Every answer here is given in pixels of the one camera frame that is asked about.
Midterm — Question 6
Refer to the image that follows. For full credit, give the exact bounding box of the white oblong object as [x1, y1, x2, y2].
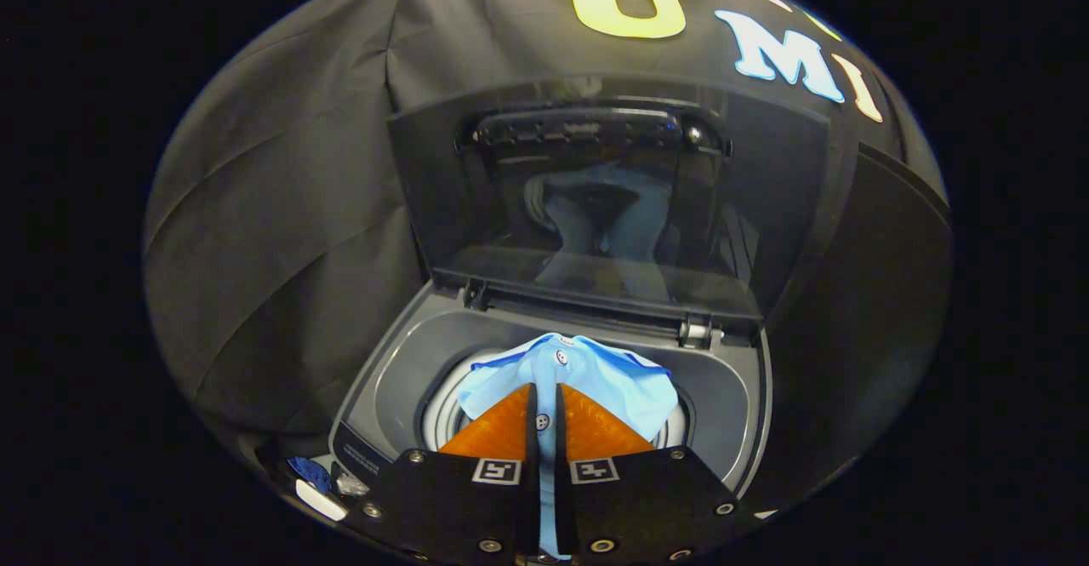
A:
[295, 479, 348, 523]

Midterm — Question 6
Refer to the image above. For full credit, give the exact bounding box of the light blue polo shirt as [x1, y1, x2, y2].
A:
[458, 332, 680, 558]

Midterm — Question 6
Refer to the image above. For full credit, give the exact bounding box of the black backdrop cloth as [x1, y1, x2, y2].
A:
[143, 0, 945, 465]

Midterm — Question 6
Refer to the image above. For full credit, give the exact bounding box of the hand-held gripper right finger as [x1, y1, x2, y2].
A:
[555, 383, 741, 563]

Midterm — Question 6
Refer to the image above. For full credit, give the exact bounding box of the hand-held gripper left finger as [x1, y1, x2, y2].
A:
[362, 383, 543, 566]

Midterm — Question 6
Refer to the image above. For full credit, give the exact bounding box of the dark glass washing machine lid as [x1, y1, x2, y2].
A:
[387, 81, 860, 350]

